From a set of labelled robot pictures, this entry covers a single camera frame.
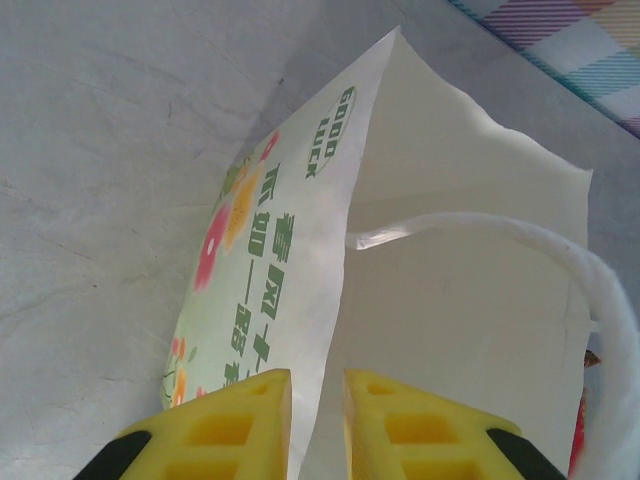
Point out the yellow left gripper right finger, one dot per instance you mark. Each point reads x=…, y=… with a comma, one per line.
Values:
x=430, y=440

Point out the red snack bag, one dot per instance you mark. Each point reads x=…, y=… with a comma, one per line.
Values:
x=580, y=430

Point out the white printed paper bag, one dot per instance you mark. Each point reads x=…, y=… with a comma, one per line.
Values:
x=450, y=310

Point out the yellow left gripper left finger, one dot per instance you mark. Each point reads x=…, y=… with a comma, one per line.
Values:
x=210, y=435

